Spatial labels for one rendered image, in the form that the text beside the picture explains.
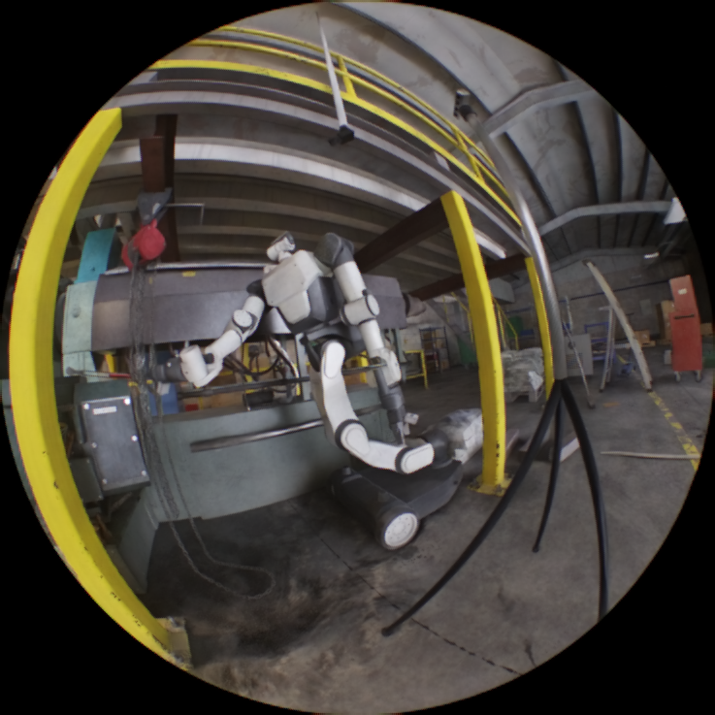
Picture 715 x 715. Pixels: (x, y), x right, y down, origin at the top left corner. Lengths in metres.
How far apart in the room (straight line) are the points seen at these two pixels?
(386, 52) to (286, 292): 4.61
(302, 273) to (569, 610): 1.46
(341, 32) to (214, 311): 4.45
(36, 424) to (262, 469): 1.22
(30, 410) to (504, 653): 1.22
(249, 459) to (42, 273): 1.30
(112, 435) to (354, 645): 1.03
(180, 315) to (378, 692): 1.75
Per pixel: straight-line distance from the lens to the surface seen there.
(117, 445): 1.05
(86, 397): 1.06
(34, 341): 0.68
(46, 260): 0.74
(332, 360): 0.94
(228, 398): 4.26
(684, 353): 3.91
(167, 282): 1.60
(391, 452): 1.18
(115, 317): 1.61
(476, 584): 0.98
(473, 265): 1.32
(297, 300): 0.95
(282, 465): 1.54
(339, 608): 0.95
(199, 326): 1.48
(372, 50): 4.95
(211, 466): 1.48
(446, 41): 5.35
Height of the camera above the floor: 0.79
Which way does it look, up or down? 1 degrees up
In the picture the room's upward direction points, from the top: 7 degrees counter-clockwise
